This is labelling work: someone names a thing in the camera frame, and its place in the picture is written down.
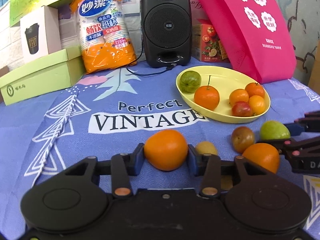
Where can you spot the pink nonwoven tote bag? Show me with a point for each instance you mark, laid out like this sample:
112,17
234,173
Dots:
255,37

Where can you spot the yellow plastic plate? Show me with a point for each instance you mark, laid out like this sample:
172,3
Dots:
225,80

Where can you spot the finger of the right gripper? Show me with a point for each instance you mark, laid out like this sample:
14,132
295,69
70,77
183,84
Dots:
310,123
291,144

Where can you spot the light green shoe box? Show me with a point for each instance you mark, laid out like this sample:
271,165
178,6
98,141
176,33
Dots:
50,73

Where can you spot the small orange tangerine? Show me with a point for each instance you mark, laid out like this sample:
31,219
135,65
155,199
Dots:
238,95

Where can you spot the small yellow-orange citrus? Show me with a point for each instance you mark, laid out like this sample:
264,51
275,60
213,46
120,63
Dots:
257,104

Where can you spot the round green apple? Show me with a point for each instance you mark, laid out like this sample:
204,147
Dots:
274,130

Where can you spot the blue printed tablecloth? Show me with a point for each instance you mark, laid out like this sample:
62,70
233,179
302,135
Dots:
111,112

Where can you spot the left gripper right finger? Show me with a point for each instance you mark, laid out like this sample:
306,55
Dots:
250,181

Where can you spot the red tomato cracker box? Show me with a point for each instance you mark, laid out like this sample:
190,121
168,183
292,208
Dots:
206,44

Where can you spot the white coffee cup box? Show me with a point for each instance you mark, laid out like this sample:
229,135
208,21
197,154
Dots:
40,34

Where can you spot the orange mandarin with long stem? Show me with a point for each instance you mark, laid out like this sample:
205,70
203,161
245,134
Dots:
207,96

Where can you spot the large green guava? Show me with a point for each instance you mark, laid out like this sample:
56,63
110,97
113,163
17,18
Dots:
190,81

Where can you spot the dark red-green plum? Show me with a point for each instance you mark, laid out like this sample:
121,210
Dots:
242,137

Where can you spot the black speaker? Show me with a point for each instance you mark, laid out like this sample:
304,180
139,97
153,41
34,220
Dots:
167,32

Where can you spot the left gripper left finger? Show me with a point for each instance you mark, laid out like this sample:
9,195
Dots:
120,168

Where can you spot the orange mandarin short stem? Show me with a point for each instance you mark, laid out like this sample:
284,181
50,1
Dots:
255,89

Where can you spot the brown cardboard box right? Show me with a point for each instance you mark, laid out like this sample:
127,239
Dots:
314,81

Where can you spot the tall orange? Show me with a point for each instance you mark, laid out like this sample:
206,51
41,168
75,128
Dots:
166,150

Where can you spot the large orange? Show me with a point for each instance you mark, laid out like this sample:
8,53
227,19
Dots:
265,155

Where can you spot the orange paper cup package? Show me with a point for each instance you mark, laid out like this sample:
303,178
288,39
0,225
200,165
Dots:
104,38

